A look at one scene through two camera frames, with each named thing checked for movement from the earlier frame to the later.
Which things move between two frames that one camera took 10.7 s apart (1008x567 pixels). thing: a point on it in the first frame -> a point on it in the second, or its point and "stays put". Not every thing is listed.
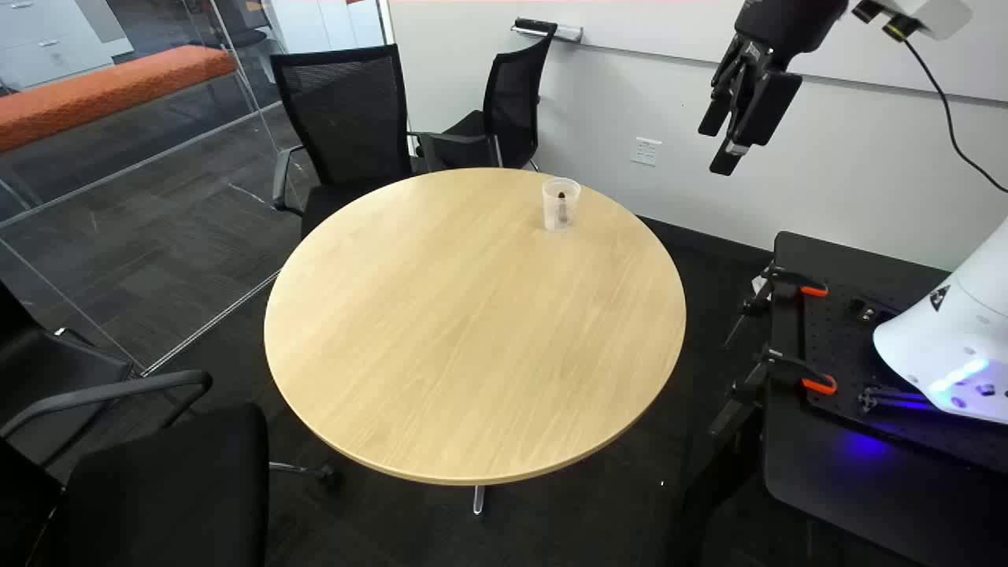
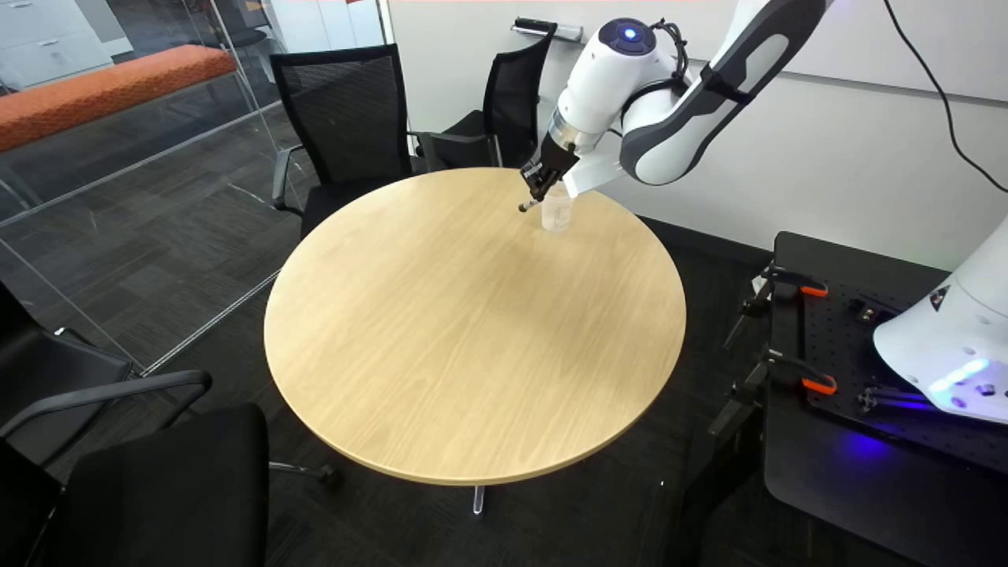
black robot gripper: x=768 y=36 -> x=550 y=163
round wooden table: x=443 y=331 stays put
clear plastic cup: x=560 y=201 stays put
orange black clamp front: x=782 y=368 stays put
